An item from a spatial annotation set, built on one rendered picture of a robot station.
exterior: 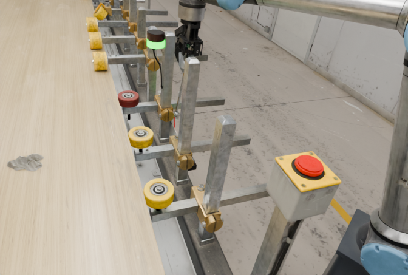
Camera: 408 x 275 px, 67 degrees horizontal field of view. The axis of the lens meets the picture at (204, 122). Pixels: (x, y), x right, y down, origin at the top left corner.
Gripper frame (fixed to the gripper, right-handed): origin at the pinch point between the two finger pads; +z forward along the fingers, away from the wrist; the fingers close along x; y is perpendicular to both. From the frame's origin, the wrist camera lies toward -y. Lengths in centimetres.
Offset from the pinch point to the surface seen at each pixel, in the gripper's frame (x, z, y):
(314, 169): -8, -22, 80
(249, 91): 130, 99, -149
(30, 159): -52, 10, 30
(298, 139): 132, 100, -62
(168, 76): -7.6, 0.3, 4.6
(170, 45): -7.6, -11.5, 4.7
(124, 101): -23.5, 10.9, 2.1
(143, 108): -15.8, 16.0, 0.1
